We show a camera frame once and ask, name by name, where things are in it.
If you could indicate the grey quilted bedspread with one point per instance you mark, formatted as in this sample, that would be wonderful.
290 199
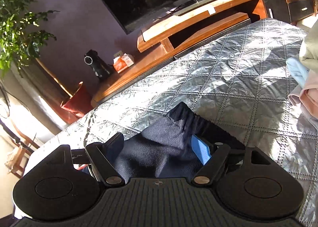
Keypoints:
223 73

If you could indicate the small wooden drawer cabinet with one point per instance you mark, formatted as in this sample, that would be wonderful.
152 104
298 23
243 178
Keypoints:
300 5

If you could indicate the light blue garment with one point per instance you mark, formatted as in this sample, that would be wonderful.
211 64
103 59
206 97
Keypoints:
297 73

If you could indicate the white wall socket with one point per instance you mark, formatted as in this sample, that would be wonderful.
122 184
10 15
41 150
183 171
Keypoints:
118 54

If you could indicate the pink garment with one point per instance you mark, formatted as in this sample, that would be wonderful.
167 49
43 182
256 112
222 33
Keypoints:
308 97

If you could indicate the black tabletop device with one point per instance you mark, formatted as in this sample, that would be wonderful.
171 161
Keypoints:
98 68

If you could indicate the small wooden stool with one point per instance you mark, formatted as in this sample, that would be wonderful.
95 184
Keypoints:
15 137

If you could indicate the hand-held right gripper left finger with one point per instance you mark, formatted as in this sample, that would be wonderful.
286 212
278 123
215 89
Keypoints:
116 145

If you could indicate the navy jacket with orange lining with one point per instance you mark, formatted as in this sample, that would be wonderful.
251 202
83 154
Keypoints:
154 147

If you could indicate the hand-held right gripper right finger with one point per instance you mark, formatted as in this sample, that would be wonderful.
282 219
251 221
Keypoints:
201 150

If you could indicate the orange tissue box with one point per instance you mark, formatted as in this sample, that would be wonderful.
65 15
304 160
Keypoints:
123 64

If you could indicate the pale folded garment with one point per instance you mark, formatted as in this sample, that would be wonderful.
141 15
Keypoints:
310 50

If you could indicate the low wooden cabinet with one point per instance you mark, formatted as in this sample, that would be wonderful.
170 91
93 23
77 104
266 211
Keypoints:
129 75

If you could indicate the grey curtain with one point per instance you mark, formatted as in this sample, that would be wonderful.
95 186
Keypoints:
37 87

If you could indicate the green potted tree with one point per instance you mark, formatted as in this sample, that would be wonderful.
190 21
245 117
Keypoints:
15 33

